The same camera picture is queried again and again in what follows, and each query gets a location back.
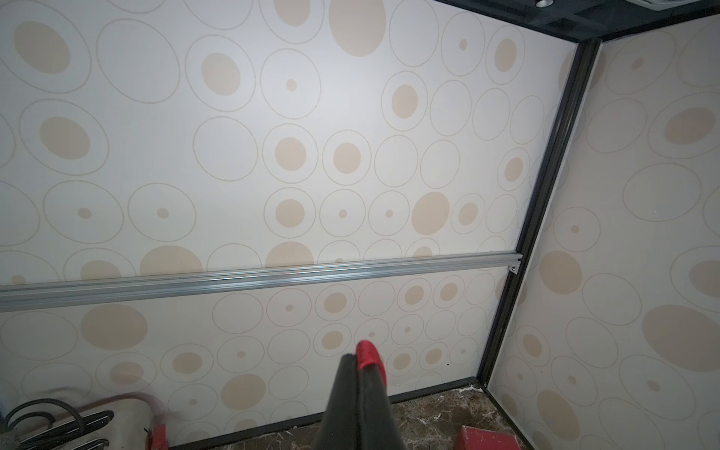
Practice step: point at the red ribbon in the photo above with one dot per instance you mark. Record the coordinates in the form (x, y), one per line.
(367, 355)

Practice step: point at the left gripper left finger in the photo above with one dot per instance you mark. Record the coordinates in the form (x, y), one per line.
(339, 429)

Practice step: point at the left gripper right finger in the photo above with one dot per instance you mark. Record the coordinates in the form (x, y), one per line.
(377, 427)

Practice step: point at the black frame post right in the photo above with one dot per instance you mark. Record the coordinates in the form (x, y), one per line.
(562, 127)

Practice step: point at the red polka dot toaster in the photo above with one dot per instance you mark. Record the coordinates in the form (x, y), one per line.
(123, 422)

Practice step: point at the horizontal aluminium bar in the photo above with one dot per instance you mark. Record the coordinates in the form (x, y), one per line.
(101, 291)

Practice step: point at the dark red gift box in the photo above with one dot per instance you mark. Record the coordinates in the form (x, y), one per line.
(472, 438)

